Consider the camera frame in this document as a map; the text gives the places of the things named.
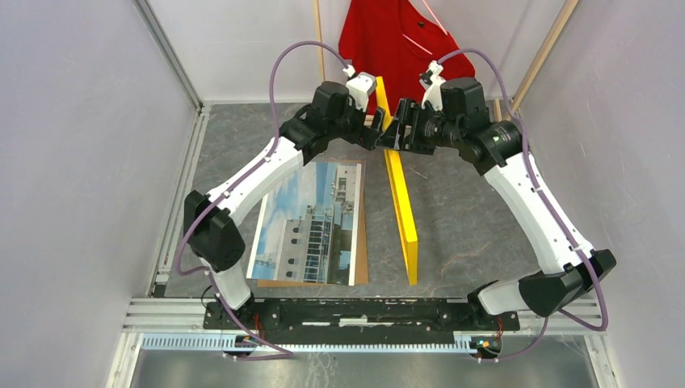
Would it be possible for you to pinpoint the yellow wooden picture frame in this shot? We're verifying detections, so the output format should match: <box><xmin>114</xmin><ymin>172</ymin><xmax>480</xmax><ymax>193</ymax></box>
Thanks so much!
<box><xmin>373</xmin><ymin>75</ymin><xmax>419</xmax><ymax>286</ymax></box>

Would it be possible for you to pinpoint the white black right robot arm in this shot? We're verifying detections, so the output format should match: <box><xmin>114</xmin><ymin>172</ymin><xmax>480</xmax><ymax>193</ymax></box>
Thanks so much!
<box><xmin>376</xmin><ymin>78</ymin><xmax>616</xmax><ymax>330</ymax></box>

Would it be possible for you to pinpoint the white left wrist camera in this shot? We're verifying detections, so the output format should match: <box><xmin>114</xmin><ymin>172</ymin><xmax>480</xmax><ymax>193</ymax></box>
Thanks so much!
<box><xmin>343</xmin><ymin>64</ymin><xmax>377</xmax><ymax>112</ymax></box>

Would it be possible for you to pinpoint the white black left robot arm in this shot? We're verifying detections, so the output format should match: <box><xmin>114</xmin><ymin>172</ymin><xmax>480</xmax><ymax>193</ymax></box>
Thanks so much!
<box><xmin>180</xmin><ymin>73</ymin><xmax>381</xmax><ymax>330</ymax></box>

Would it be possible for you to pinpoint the aluminium rail frame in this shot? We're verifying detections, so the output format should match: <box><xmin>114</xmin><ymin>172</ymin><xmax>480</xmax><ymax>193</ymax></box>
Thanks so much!
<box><xmin>105</xmin><ymin>0</ymin><xmax>624</xmax><ymax>388</ymax></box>

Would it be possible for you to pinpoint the grey slotted cable duct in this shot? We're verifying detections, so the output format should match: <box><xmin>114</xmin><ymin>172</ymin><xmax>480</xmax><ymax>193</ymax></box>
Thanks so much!
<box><xmin>141</xmin><ymin>333</ymin><xmax>498</xmax><ymax>355</ymax></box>

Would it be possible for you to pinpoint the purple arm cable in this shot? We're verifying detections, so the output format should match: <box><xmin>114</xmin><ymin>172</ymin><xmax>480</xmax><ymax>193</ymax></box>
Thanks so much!
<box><xmin>437</xmin><ymin>48</ymin><xmax>610</xmax><ymax>363</ymax></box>
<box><xmin>172</xmin><ymin>40</ymin><xmax>352</xmax><ymax>361</ymax></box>

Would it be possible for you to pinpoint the wooden clothes rack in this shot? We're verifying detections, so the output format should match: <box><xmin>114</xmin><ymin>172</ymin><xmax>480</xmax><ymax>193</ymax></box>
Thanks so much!
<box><xmin>307</xmin><ymin>1</ymin><xmax>581</xmax><ymax>113</ymax></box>

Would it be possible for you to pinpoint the building and sky photo print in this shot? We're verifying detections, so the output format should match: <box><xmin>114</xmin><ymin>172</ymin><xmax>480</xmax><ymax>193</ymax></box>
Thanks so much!
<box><xmin>246</xmin><ymin>161</ymin><xmax>363</xmax><ymax>287</ymax></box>

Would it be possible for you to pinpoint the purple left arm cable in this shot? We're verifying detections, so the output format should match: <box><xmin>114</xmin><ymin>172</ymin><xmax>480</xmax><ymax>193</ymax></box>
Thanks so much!
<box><xmin>172</xmin><ymin>40</ymin><xmax>352</xmax><ymax>361</ymax></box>

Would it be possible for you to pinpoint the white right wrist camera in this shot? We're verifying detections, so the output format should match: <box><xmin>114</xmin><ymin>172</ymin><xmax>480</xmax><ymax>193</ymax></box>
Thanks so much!
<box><xmin>419</xmin><ymin>61</ymin><xmax>445</xmax><ymax>112</ymax></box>

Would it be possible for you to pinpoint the red t-shirt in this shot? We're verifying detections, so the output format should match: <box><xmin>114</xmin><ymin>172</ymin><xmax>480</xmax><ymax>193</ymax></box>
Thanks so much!
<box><xmin>338</xmin><ymin>0</ymin><xmax>459</xmax><ymax>113</ymax></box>

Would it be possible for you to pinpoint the pink clothes hanger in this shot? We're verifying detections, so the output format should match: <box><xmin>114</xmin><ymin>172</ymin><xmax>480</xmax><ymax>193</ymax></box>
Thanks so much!
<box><xmin>398</xmin><ymin>1</ymin><xmax>451</xmax><ymax>55</ymax></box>

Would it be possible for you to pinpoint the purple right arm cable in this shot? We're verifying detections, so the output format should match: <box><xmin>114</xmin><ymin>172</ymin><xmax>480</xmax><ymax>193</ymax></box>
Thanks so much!
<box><xmin>437</xmin><ymin>48</ymin><xmax>610</xmax><ymax>363</ymax></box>

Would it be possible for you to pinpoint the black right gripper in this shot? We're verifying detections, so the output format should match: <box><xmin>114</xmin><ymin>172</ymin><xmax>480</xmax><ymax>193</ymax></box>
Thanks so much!
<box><xmin>376</xmin><ymin>97</ymin><xmax>464</xmax><ymax>156</ymax></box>

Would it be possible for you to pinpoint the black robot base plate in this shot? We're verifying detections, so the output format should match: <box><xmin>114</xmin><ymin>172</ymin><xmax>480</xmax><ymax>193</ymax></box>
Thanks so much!
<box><xmin>233</xmin><ymin>297</ymin><xmax>521</xmax><ymax>345</ymax></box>

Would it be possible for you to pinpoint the brown cardboard backing board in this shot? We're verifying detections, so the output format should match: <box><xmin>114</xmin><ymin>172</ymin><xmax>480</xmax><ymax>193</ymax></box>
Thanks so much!
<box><xmin>256</xmin><ymin>158</ymin><xmax>370</xmax><ymax>289</ymax></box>

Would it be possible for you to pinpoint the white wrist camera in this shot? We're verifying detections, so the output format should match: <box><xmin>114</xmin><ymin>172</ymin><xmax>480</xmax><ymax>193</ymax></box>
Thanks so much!
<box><xmin>419</xmin><ymin>61</ymin><xmax>445</xmax><ymax>112</ymax></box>
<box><xmin>343</xmin><ymin>64</ymin><xmax>377</xmax><ymax>112</ymax></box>

